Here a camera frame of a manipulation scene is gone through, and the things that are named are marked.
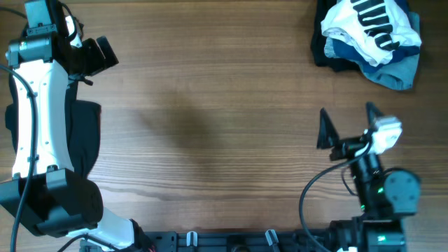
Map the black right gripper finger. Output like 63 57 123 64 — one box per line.
316 108 340 149
365 101 384 128

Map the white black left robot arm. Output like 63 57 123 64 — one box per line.
1 0 151 251

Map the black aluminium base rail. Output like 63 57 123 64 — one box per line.
79 229 337 252

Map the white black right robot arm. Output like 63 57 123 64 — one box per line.
317 102 421 251

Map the black folded garment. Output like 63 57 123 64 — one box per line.
310 0 361 73

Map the black polo shirt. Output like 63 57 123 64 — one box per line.
5 75 102 179

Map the white t-shirt black print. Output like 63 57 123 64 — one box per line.
321 0 422 67

